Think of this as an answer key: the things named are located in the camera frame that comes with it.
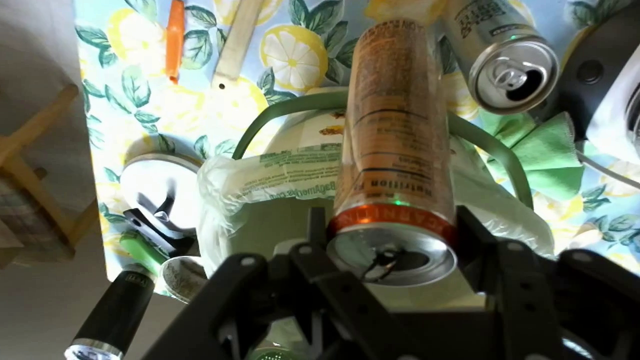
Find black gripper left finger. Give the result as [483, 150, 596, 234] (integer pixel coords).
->
[305, 204, 334, 268]

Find white bin with green handle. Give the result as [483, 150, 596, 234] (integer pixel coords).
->
[197, 87, 556, 316]

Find orange carrot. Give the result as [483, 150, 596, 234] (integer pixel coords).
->
[165, 0, 189, 87]

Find lemon print tablecloth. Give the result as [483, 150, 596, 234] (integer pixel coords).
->
[71, 0, 640, 282]

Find white round item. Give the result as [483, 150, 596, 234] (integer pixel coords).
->
[118, 135, 211, 237]

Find orange drink can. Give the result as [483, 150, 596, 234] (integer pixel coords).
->
[326, 19, 463, 291]

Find small round metal cup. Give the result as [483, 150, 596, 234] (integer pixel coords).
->
[158, 255, 211, 307]

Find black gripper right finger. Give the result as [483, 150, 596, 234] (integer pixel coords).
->
[456, 204, 521, 307]

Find silver drink can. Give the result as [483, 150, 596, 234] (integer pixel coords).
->
[438, 0, 563, 117]

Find green paper napkin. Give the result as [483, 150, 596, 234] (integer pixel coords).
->
[476, 108, 588, 203]

